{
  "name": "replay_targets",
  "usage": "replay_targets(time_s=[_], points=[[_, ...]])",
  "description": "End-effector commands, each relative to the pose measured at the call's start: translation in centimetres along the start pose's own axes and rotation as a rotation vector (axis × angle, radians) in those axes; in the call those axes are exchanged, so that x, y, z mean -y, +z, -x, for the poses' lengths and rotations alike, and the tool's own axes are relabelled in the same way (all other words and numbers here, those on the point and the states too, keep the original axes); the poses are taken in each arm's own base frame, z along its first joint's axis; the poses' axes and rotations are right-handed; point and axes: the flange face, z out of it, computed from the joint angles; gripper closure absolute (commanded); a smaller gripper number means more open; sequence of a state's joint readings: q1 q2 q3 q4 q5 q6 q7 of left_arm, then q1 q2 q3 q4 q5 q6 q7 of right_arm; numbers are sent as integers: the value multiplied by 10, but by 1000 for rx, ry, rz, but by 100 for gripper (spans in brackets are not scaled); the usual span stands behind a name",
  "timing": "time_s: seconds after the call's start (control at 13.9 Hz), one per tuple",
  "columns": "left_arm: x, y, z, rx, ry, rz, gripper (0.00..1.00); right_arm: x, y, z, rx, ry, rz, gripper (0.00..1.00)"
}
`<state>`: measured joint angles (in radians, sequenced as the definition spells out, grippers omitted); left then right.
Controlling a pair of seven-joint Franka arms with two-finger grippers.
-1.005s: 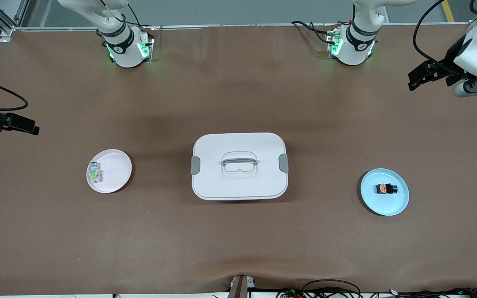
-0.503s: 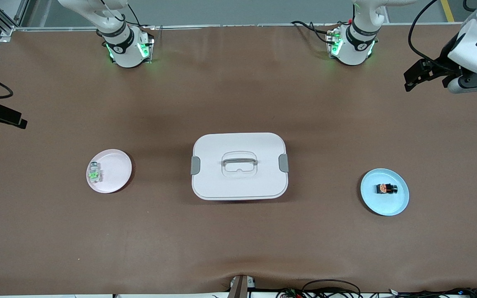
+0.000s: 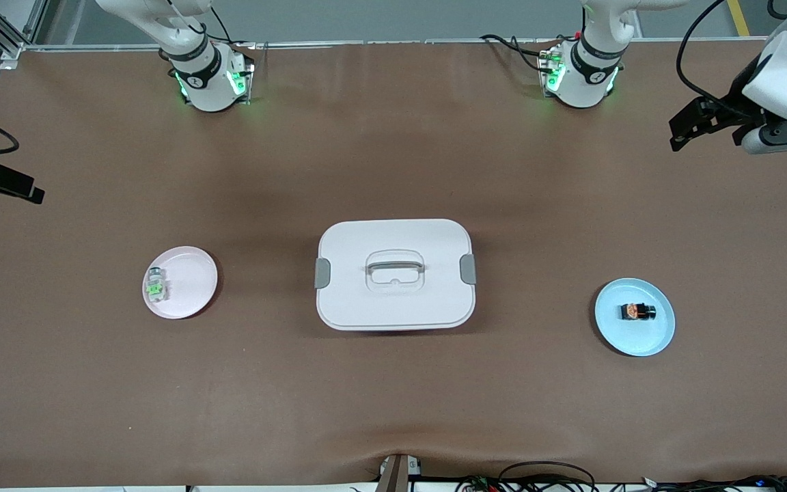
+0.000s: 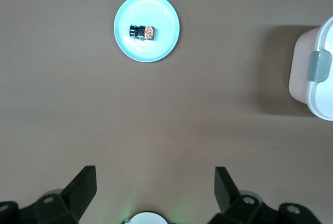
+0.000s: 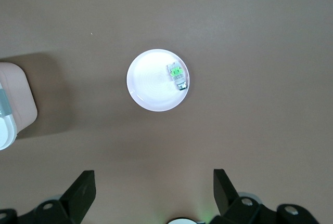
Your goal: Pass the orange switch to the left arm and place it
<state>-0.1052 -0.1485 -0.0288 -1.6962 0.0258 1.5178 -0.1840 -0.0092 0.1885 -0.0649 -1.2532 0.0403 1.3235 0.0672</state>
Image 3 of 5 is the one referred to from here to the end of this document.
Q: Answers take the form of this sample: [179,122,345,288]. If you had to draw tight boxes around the white lidded box grey latches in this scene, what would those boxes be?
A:
[314,219,478,332]

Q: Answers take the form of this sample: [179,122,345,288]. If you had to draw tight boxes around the pink round plate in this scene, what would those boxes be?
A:
[142,246,219,320]

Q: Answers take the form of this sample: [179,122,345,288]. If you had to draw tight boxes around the light blue round plate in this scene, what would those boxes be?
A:
[594,277,676,357]

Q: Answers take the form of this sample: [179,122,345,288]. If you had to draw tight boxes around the brown table mat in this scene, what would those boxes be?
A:
[0,41,787,489]

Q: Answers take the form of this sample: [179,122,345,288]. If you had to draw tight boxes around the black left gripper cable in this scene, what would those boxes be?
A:
[677,0,756,113]

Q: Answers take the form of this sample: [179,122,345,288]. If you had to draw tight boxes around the aluminium frame strut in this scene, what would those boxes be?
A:
[0,0,51,69]

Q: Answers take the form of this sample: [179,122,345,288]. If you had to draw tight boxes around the black left arm base cables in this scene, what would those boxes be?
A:
[480,33,558,72]

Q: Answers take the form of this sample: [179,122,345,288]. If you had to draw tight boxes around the black right arm base cable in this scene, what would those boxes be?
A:
[185,7,258,76]

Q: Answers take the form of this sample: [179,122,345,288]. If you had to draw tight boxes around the silver table edge rail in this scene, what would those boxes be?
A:
[25,38,777,50]

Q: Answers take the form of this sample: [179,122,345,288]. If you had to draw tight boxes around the black cable bundle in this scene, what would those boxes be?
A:
[455,461,787,492]

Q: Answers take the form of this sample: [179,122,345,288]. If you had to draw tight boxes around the metal post bracket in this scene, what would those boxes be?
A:
[376,454,423,492]

